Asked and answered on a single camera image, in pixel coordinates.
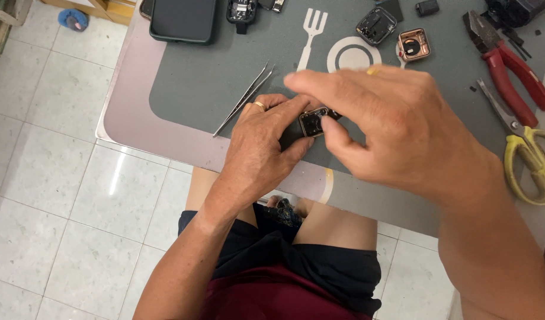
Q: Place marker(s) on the small silver metal part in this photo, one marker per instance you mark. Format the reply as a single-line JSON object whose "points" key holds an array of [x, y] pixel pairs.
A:
{"points": [[278, 5]]}

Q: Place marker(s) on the rose gold smartwatch case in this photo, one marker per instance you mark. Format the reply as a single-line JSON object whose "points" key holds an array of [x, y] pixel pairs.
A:
{"points": [[413, 44]]}

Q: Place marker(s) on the wooden furniture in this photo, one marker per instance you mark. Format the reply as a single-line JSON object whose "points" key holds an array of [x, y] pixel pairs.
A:
{"points": [[103, 9]]}

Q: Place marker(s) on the person's left leg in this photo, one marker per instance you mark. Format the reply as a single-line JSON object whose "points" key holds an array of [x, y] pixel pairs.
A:
{"points": [[201, 189]]}

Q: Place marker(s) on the dark patterned slipper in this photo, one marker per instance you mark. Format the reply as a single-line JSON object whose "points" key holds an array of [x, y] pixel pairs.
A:
{"points": [[285, 212]]}

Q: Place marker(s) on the black phone edge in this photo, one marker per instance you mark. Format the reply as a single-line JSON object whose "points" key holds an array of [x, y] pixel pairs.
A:
{"points": [[145, 9]]}

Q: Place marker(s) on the person's left hand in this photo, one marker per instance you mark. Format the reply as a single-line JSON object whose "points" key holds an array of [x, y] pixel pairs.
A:
{"points": [[254, 151]]}

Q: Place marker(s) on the small black rectangular block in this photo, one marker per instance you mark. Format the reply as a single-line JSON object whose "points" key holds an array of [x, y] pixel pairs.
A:
{"points": [[427, 7]]}

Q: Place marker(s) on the steel tweezers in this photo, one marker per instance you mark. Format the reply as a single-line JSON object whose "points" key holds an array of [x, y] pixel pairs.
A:
{"points": [[243, 100]]}

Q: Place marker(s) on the thin black tool bits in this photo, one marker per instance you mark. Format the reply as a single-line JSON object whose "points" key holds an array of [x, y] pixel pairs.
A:
{"points": [[517, 43]]}

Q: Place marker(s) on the person's leg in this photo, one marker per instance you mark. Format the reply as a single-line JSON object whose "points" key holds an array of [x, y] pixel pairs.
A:
{"points": [[334, 224], [201, 189]]}

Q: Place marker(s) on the person's right leg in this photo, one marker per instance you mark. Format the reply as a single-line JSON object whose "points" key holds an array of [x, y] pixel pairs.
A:
{"points": [[334, 224]]}

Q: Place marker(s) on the black empty smartwatch case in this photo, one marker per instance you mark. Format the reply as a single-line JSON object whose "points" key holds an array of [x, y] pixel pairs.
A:
{"points": [[376, 25]]}

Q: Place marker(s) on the blue slipper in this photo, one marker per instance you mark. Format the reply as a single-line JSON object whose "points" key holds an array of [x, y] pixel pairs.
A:
{"points": [[72, 19]]}

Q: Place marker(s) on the black bulky device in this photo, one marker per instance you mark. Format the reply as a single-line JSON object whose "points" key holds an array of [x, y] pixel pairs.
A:
{"points": [[517, 11]]}

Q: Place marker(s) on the striped cloth on wooden frame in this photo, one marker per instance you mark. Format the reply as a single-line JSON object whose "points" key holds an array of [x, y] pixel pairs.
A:
{"points": [[3, 22]]}

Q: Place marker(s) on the dark smartwatch case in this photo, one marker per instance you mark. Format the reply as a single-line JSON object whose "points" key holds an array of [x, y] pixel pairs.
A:
{"points": [[310, 123]]}

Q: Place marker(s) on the dark square screen piece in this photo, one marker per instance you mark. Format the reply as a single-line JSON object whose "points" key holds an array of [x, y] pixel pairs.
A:
{"points": [[392, 9]]}

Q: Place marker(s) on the grey placemat with cutlery print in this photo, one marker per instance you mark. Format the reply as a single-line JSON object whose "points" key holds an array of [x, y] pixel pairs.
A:
{"points": [[201, 80]]}

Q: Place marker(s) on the person's black shorts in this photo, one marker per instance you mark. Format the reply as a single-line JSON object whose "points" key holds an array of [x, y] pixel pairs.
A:
{"points": [[326, 271]]}

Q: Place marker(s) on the person's maroon shirt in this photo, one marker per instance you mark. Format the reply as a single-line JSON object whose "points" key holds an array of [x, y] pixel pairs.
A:
{"points": [[272, 297]]}

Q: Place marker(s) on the person's right hand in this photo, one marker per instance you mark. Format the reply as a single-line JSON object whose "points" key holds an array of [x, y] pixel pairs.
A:
{"points": [[401, 129]]}

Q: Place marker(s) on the phone in dark green case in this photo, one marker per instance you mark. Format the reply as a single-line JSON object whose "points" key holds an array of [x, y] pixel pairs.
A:
{"points": [[183, 20]]}

